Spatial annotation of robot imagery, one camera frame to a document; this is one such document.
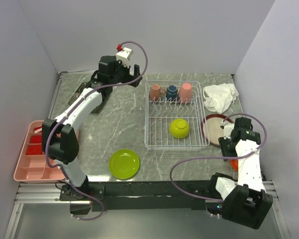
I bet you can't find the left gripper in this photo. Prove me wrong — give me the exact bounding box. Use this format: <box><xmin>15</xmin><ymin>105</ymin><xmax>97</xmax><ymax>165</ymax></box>
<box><xmin>110</xmin><ymin>58</ymin><xmax>143</xmax><ymax>88</ymax></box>

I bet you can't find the orange bowl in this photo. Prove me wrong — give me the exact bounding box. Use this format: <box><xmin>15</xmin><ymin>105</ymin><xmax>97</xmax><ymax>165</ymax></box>
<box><xmin>230</xmin><ymin>160</ymin><xmax>239</xmax><ymax>171</ymax></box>

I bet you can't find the pink ceramic mug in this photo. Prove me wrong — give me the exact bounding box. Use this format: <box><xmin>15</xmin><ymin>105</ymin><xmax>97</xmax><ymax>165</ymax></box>
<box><xmin>149</xmin><ymin>84</ymin><xmax>166</xmax><ymax>100</ymax></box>

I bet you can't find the dark blue ceramic mug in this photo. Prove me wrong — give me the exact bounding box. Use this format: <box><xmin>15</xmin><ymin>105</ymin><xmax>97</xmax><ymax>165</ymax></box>
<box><xmin>166</xmin><ymin>85</ymin><xmax>178</xmax><ymax>101</ymax></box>

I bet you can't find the green bowl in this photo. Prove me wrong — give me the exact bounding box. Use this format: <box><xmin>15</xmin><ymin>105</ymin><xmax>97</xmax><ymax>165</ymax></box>
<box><xmin>169</xmin><ymin>119</ymin><xmax>190</xmax><ymax>139</ymax></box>

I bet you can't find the pink plastic cup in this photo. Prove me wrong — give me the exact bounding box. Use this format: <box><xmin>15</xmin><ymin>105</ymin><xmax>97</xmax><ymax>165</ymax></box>
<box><xmin>178</xmin><ymin>82</ymin><xmax>192</xmax><ymax>104</ymax></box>

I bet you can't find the green plate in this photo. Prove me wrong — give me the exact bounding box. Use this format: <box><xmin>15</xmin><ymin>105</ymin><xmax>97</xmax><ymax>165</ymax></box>
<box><xmin>109</xmin><ymin>149</ymin><xmax>140</xmax><ymax>180</ymax></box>

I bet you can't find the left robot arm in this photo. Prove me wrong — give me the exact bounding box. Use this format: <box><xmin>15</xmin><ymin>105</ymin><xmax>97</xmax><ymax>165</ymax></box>
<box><xmin>42</xmin><ymin>49</ymin><xmax>143</xmax><ymax>200</ymax></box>

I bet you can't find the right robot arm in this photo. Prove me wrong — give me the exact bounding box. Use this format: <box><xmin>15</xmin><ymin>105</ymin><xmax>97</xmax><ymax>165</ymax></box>
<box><xmin>208</xmin><ymin>117</ymin><xmax>273</xmax><ymax>230</ymax></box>

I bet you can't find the brown rimmed round plate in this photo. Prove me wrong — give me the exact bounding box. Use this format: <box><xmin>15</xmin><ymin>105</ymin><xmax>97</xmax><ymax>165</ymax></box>
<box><xmin>201</xmin><ymin>114</ymin><xmax>233</xmax><ymax>146</ymax></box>

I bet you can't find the black floral square plate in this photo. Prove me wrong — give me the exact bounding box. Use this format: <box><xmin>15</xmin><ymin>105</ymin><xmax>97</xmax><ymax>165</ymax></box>
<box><xmin>68</xmin><ymin>82</ymin><xmax>100</xmax><ymax>114</ymax></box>

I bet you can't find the red white striped cloth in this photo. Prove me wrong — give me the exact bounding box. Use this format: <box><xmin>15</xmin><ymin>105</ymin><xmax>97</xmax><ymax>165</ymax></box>
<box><xmin>33</xmin><ymin>125</ymin><xmax>42</xmax><ymax>133</ymax></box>

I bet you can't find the black base bar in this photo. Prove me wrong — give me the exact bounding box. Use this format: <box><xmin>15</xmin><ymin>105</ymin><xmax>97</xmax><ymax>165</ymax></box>
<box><xmin>59</xmin><ymin>180</ymin><xmax>237</xmax><ymax>212</ymax></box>

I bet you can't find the red cloth roll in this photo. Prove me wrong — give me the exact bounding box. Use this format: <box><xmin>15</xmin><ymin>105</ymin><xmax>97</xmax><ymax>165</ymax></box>
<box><xmin>26</xmin><ymin>144</ymin><xmax>43</xmax><ymax>155</ymax></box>
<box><xmin>29</xmin><ymin>135</ymin><xmax>42</xmax><ymax>144</ymax></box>

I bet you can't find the pink compartment tray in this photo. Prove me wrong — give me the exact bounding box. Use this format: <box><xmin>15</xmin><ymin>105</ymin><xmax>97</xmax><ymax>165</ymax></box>
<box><xmin>13</xmin><ymin>120</ymin><xmax>65</xmax><ymax>183</ymax></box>

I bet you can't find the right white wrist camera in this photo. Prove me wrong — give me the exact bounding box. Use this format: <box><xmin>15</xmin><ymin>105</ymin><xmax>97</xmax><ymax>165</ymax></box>
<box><xmin>220</xmin><ymin>120</ymin><xmax>235</xmax><ymax>139</ymax></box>

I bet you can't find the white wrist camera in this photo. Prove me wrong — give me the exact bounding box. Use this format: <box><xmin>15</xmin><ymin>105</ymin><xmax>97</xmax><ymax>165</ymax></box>
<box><xmin>116</xmin><ymin>44</ymin><xmax>134</xmax><ymax>68</ymax></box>
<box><xmin>220</xmin><ymin>120</ymin><xmax>235</xmax><ymax>139</ymax></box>

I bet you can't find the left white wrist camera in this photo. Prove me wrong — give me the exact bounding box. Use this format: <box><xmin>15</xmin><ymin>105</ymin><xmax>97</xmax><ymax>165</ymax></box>
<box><xmin>116</xmin><ymin>44</ymin><xmax>134</xmax><ymax>68</ymax></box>

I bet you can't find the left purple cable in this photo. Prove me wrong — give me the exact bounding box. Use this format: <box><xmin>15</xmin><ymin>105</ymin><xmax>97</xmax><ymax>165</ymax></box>
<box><xmin>44</xmin><ymin>40</ymin><xmax>149</xmax><ymax>222</ymax></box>

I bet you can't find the purple cable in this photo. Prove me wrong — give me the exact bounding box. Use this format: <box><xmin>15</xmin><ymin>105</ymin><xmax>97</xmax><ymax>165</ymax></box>
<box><xmin>169</xmin><ymin>114</ymin><xmax>268</xmax><ymax>203</ymax></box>
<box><xmin>44</xmin><ymin>40</ymin><xmax>149</xmax><ymax>222</ymax></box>

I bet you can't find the white wire dish rack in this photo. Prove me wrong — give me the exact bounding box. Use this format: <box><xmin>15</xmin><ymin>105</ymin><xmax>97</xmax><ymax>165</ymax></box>
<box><xmin>145</xmin><ymin>80</ymin><xmax>210</xmax><ymax>151</ymax></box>

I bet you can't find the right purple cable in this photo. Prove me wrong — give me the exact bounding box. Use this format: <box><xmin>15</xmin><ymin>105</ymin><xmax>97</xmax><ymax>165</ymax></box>
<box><xmin>169</xmin><ymin>114</ymin><xmax>268</xmax><ymax>203</ymax></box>

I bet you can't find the aluminium frame rail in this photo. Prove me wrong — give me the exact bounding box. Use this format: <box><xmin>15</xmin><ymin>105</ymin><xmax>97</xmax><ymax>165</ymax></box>
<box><xmin>3</xmin><ymin>181</ymin><xmax>280</xmax><ymax>239</ymax></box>

